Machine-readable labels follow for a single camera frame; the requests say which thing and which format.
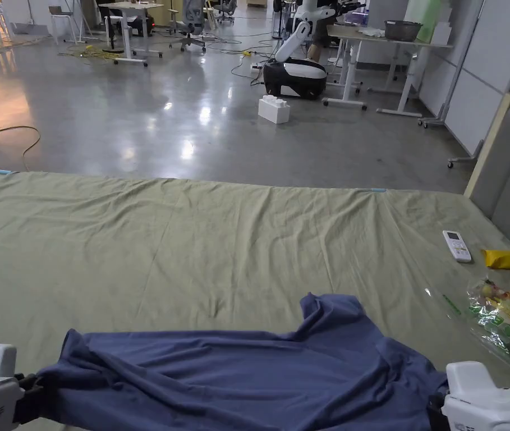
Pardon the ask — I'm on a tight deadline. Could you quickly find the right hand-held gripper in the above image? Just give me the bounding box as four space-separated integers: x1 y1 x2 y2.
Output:
427 361 510 431

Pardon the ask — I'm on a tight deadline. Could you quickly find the dark blue shirt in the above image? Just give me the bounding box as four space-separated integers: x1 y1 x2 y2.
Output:
16 292 449 431

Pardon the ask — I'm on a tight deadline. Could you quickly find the clear plastic snack bag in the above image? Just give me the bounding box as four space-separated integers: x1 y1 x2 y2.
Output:
424 277 510 376

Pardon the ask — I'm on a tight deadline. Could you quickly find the yellow snack bag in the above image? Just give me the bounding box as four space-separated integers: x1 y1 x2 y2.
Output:
481 249 510 272

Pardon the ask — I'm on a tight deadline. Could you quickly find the white remote control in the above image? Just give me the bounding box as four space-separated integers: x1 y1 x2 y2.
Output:
443 230 473 264

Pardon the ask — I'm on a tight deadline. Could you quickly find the bed with pale green sheet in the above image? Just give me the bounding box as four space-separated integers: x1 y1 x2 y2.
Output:
0 169 510 431

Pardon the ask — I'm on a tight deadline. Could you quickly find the white foam block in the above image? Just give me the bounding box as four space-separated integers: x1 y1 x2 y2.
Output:
258 94 292 124

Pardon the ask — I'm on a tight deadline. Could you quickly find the white table with metal bowl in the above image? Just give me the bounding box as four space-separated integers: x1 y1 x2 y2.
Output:
321 20 455 118

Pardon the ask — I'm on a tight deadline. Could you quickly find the white stool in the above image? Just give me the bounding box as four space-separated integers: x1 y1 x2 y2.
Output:
48 5 95 45

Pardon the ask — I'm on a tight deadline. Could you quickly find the white and black robot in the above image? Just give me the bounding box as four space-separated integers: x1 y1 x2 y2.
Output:
262 0 342 98

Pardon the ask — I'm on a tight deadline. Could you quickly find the white desk on wheels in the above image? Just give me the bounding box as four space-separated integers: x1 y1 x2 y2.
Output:
97 2 166 68

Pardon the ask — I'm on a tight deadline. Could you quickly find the grey office chair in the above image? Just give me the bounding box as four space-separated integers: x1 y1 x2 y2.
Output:
168 0 208 53

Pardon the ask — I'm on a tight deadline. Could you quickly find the thin floor cable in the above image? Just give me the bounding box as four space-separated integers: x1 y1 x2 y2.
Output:
0 125 42 172

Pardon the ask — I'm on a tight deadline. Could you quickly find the yellow cable on floor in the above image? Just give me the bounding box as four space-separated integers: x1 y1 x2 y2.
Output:
57 42 126 63

